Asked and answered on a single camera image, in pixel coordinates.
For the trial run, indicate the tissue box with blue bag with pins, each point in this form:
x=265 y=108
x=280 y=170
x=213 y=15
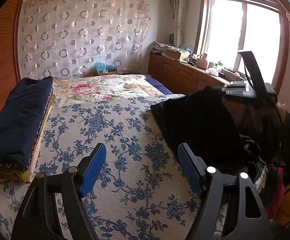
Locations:
x=104 y=69

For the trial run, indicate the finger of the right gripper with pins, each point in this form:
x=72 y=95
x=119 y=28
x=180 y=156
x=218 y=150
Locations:
x=236 y=93
x=237 y=84

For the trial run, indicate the cardboard box on sideboard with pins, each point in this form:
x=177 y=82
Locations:
x=176 y=54

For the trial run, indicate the black t-shirt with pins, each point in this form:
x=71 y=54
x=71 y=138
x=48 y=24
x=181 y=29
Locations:
x=202 y=121

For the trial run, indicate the folded circle trimmed dark garment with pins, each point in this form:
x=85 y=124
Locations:
x=42 y=119

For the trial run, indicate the dark blue blanket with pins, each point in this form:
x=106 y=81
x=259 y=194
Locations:
x=158 y=85

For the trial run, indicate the folded navy blue garment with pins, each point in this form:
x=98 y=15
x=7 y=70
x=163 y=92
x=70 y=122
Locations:
x=17 y=122

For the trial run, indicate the wooden wardrobe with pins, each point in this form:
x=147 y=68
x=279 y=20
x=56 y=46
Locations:
x=0 y=55

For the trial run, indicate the circle patterned curtain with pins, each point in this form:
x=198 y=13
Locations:
x=67 y=38

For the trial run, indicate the pink floral quilt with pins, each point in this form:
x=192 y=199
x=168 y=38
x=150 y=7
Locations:
x=101 y=88

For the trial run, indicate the wooden sideboard cabinet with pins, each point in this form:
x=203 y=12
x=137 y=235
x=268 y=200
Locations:
x=181 y=78

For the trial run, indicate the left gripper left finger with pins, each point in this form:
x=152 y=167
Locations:
x=37 y=217

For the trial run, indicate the blue floral bed sheet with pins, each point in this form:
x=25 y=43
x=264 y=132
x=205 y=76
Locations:
x=141 y=191

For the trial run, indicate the window with wooden frame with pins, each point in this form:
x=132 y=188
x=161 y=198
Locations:
x=227 y=26

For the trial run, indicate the pink bottle on sideboard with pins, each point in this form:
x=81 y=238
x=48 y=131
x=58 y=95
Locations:
x=202 y=62

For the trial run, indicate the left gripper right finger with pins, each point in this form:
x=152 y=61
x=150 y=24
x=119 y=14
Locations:
x=246 y=216

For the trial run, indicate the folded tan garment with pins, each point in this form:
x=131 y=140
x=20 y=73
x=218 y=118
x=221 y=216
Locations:
x=28 y=174

